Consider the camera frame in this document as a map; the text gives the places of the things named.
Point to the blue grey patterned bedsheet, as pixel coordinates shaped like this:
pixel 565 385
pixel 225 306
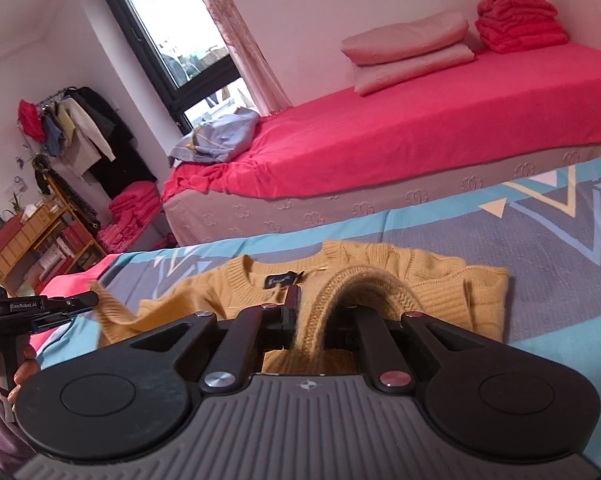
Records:
pixel 530 260

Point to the person's left hand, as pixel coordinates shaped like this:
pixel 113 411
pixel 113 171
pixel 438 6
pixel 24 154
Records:
pixel 24 372

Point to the pink curtain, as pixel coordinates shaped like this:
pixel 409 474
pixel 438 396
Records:
pixel 245 45

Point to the bed with red sheet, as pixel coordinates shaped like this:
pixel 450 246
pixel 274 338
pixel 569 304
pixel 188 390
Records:
pixel 405 125

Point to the rack of hanging clothes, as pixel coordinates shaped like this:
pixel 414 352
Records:
pixel 95 140

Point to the pink bed sheet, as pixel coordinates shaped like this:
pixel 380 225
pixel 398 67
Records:
pixel 65 280

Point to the stack of folded red blankets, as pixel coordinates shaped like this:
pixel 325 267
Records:
pixel 520 20

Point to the wooden shelf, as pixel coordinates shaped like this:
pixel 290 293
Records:
pixel 25 245

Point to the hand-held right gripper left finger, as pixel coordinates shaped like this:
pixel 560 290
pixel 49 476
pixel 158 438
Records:
pixel 230 345

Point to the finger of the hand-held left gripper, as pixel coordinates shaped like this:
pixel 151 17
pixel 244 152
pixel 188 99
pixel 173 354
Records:
pixel 73 304

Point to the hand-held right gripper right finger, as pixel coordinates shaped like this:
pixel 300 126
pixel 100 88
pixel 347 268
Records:
pixel 375 345

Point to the pink pillow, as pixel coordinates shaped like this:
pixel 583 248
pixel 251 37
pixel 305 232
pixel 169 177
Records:
pixel 405 35
pixel 415 67

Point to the pile of folded pink cloths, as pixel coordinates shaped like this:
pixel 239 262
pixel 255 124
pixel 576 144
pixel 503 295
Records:
pixel 130 215

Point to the dark framed window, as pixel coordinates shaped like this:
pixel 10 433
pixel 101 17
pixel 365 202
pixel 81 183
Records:
pixel 175 35

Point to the person's left forearm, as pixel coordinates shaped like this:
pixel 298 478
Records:
pixel 3 435

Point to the blue grey crumpled clothing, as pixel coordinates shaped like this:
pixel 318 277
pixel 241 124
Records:
pixel 220 137

